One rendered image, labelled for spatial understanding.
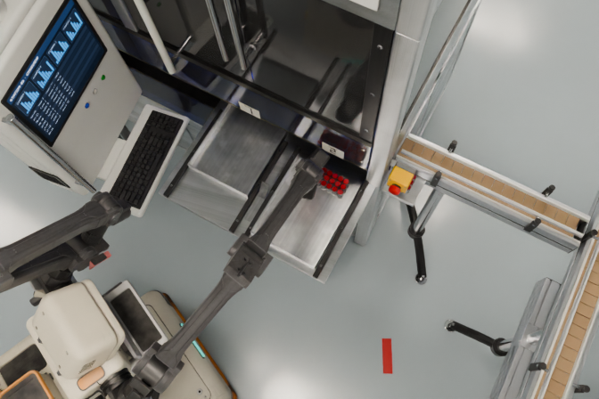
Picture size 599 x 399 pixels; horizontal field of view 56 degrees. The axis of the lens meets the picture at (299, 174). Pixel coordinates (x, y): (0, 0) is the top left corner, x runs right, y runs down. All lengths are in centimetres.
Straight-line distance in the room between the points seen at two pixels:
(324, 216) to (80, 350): 93
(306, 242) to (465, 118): 154
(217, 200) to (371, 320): 112
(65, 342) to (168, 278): 145
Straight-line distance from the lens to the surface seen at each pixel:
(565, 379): 203
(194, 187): 212
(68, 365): 161
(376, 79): 145
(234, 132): 217
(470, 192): 206
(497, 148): 322
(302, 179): 169
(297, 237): 201
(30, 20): 179
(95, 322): 160
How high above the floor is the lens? 282
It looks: 69 degrees down
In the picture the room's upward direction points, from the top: 6 degrees counter-clockwise
